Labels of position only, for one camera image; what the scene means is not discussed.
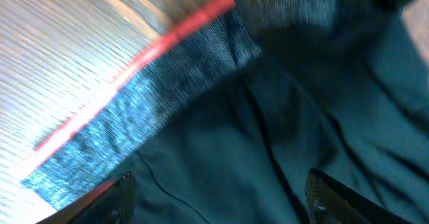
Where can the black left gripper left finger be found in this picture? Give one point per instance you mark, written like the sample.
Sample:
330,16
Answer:
112,202

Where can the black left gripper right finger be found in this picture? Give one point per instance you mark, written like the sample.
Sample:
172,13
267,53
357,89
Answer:
330,201

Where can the black leggings with orange waistband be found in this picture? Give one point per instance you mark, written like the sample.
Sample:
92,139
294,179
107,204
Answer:
225,126

